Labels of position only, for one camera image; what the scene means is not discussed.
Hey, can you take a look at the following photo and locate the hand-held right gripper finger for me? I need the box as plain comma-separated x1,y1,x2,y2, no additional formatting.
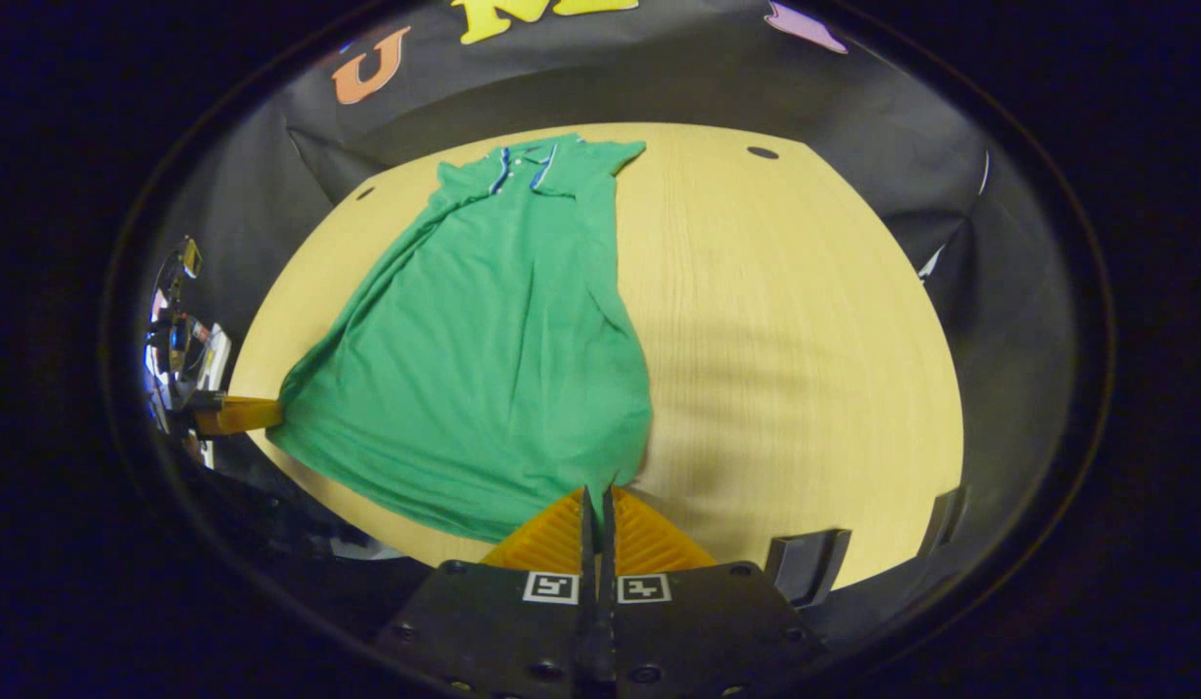
372,485,601,699
600,485,836,699

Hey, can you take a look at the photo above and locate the green T-shirt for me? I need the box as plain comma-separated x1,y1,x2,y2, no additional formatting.
267,133,655,545

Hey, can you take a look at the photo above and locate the black backdrop cloth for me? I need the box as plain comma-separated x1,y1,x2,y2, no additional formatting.
144,0,1082,583

